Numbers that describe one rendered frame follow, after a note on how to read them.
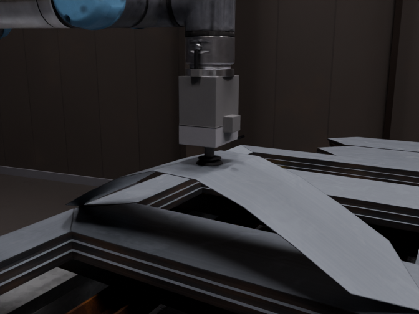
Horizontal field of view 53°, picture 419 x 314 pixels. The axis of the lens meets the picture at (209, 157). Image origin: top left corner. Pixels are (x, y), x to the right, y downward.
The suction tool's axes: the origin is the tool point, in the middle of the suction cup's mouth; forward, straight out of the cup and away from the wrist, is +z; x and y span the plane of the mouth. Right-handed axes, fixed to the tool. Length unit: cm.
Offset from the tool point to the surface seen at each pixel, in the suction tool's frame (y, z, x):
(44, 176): 227, 97, 299
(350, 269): -8.3, 7.8, -23.9
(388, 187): 49, 13, -24
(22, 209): 158, 100, 248
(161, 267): -8.1, 14.5, 4.3
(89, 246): -7.3, 14.6, 19.7
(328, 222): -1.2, 4.9, -19.6
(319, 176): 51, 13, -7
